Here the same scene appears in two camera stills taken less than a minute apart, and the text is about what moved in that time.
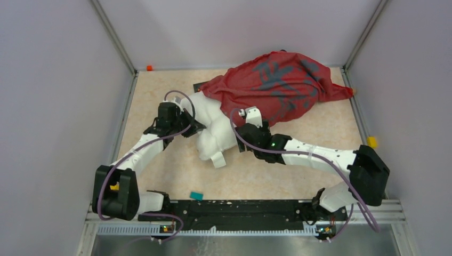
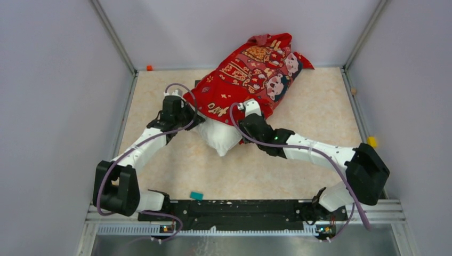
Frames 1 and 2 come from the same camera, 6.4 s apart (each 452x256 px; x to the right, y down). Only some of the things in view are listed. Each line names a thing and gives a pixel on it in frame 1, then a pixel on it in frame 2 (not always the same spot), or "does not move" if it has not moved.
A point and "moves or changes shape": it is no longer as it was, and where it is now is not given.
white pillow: (220, 133) moves or changes shape
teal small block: (196, 196) does not move
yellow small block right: (371, 142) does not move
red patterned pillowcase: (275, 84) -> (261, 69)
